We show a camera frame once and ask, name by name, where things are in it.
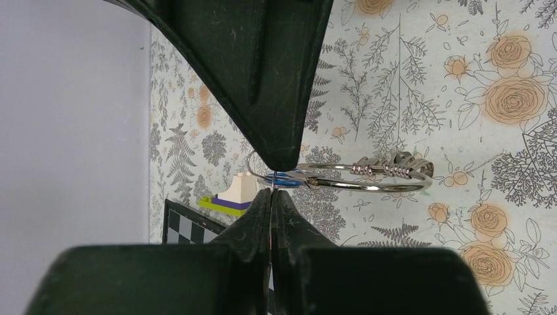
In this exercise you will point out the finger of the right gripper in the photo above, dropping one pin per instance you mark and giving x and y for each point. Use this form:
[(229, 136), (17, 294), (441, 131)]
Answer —
[(258, 58)]

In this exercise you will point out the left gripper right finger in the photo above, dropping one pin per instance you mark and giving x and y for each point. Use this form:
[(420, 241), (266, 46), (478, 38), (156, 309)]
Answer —
[(312, 275)]

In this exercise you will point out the floral patterned mat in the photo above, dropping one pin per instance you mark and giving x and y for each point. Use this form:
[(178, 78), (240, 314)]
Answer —
[(467, 85)]

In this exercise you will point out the green white small block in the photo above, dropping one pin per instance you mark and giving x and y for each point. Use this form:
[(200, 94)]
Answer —
[(236, 199)]

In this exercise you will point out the metal keyring with keys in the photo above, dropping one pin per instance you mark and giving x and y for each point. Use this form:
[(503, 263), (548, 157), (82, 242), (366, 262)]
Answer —
[(416, 173)]

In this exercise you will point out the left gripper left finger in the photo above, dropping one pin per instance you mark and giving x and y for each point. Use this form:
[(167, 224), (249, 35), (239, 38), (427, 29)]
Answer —
[(111, 279)]

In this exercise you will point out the black white chessboard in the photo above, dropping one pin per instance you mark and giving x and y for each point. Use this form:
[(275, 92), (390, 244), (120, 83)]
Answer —
[(191, 226)]

